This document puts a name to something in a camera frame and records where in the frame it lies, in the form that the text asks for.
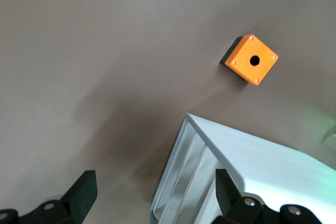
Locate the orange button enclosure box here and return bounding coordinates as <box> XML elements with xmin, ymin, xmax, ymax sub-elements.
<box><xmin>219</xmin><ymin>34</ymin><xmax>279</xmax><ymax>87</ymax></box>

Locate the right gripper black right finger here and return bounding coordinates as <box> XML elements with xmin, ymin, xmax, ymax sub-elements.
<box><xmin>211</xmin><ymin>168</ymin><xmax>325</xmax><ymax>224</ymax></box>

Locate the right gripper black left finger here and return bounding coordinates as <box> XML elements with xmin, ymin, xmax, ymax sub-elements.
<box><xmin>0</xmin><ymin>170</ymin><xmax>98</xmax><ymax>224</ymax></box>

